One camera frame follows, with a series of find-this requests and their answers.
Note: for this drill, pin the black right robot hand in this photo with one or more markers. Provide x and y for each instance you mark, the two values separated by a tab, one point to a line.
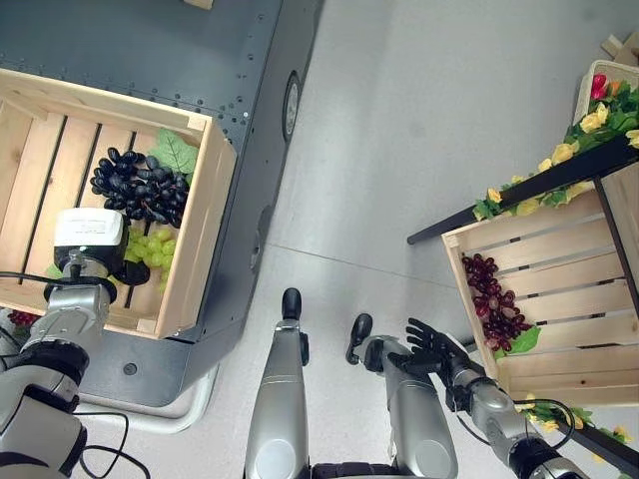
424	349

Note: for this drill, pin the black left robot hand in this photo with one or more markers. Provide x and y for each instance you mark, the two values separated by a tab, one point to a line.
90	227

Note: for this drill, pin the green grape bunch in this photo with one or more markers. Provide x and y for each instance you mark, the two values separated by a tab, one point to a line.
155	249

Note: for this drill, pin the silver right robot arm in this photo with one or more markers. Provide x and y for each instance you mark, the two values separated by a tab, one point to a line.
499	404

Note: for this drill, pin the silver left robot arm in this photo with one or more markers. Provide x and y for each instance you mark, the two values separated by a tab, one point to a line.
47	359

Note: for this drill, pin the pale wicker basket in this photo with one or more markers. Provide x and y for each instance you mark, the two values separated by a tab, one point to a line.
584	85

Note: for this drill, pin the black grape bunch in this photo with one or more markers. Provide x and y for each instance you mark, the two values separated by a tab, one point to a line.
140	187

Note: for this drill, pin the silver right robot leg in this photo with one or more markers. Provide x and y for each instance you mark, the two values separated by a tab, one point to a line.
414	414

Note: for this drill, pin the silver robot leg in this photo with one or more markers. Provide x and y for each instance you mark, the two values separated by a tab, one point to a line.
414	414
279	399

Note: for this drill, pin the red grape bunch with leaf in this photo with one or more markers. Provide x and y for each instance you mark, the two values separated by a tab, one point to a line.
491	304

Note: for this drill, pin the large wooden slat crate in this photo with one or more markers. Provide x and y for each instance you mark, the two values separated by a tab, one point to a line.
199	209

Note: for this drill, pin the green grape leaf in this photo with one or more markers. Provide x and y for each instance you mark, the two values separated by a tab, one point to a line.
175	152

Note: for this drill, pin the small red grape bunch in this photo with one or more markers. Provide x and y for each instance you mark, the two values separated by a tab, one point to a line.
22	318

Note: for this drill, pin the dark robot torso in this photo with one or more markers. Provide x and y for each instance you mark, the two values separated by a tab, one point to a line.
354	470

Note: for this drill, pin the wooden slat crate on stand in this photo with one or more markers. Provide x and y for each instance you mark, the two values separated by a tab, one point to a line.
564	299

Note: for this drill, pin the silver left robot leg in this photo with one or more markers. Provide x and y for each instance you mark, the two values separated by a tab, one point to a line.
279	399

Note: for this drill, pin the grey metal cart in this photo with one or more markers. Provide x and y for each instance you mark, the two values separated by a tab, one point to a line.
150	45

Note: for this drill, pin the black cart wheel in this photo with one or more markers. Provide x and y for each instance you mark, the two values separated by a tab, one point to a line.
291	105

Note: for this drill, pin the small wooden piece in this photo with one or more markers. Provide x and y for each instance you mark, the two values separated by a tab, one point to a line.
197	3

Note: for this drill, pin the yellow flower garland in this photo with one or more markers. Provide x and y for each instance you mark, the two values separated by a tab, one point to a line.
594	125

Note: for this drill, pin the red artificial flower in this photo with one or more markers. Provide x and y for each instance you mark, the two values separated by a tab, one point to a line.
598	86

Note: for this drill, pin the light wooden block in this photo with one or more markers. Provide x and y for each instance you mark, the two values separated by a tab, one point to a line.
616	47

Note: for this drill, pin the white tube frame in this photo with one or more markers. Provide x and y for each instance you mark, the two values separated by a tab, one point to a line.
190	404

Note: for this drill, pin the black metal stand frame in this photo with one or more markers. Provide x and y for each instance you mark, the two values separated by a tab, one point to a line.
549	182

